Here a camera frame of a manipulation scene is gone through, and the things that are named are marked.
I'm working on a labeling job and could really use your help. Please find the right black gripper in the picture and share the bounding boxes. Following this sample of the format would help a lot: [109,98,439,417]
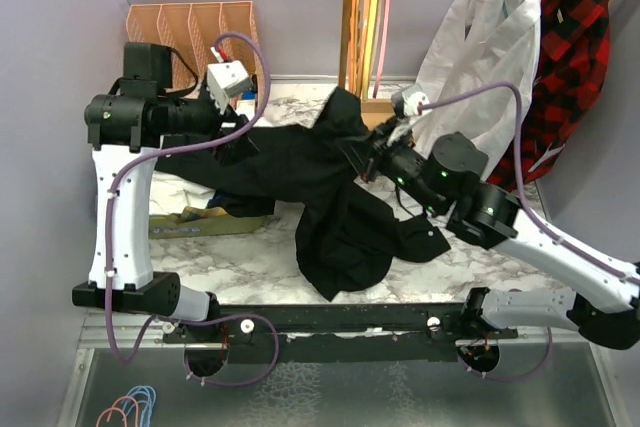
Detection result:
[335,115,443,214]

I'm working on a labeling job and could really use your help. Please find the pink hanger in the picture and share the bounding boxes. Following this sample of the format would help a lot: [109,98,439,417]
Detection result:
[372,0,391,98]
[95,395,146,427]

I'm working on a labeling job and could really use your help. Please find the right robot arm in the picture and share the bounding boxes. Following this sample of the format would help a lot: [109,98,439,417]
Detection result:
[360,117,639,350]

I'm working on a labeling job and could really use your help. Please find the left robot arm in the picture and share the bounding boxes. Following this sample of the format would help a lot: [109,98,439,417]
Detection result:
[72,42,253,342]

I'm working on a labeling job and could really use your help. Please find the white shirt in basket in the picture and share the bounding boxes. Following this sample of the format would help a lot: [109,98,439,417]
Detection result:
[149,171,215,216]

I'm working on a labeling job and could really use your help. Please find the white hanging shirt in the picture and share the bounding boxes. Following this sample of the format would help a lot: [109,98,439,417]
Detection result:
[413,0,541,175]

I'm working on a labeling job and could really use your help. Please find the orange hanger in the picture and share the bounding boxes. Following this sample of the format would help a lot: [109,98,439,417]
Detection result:
[348,0,360,93]

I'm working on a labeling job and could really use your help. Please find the yellow hanger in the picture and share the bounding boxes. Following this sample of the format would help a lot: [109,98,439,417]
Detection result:
[361,0,378,100]

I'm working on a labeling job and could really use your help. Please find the red black plaid shirt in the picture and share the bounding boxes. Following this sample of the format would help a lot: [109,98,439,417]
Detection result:
[487,0,613,194]

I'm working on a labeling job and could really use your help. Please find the blue hanger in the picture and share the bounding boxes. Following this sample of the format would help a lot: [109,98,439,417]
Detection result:
[127,385,157,427]

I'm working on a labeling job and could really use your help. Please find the pink hanger on floor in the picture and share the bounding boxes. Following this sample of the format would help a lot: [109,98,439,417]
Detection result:
[95,395,146,427]

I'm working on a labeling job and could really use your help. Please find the green laundry basket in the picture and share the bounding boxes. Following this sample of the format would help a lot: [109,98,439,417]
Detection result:
[149,205,274,239]

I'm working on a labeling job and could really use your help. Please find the pink mesh file organizer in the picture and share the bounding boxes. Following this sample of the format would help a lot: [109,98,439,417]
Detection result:
[126,1,259,90]

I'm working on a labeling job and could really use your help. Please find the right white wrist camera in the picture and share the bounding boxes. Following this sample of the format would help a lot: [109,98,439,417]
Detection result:
[390,84,430,118]

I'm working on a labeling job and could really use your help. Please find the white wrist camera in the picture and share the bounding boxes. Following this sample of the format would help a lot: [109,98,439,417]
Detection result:
[206,60,253,114]
[390,84,430,118]

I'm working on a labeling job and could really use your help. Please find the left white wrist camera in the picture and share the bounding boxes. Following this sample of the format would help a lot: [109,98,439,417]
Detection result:
[206,60,253,114]

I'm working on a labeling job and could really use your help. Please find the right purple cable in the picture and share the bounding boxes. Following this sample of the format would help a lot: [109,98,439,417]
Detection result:
[417,80,640,382]

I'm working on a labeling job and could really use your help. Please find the purple cable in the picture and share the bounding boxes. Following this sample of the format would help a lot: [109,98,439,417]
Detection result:
[417,80,640,382]
[103,31,280,388]

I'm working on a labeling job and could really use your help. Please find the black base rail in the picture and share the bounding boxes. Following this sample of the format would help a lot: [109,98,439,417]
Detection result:
[163,303,517,364]

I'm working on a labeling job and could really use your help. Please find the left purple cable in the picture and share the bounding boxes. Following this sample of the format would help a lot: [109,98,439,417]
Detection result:
[103,31,280,388]

